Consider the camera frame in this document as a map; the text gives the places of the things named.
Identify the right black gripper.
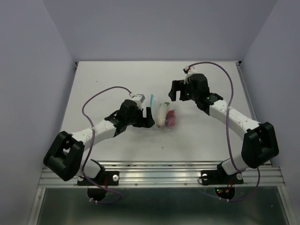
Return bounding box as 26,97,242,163
168,79,199,102

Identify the white radish with leaves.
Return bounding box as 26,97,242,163
156,102,170,127

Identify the clear zip top bag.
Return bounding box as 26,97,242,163
150,94,177,131

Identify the purple onion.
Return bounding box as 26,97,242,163
165,114,176,127

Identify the red chili pepper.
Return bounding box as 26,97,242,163
166,110,175,119

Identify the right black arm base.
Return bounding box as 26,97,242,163
198,163,244,202

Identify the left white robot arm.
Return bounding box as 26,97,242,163
43,99,155,185

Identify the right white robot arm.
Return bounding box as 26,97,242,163
168,74,279,183

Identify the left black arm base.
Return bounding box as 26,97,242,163
77,159,122,204

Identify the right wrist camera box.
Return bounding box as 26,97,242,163
183,66,197,84

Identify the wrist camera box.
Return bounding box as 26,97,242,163
183,66,197,84
129,92,145,104

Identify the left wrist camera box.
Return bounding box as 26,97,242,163
129,92,145,104

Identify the aluminium mounting rail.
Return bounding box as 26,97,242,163
38,160,286,188

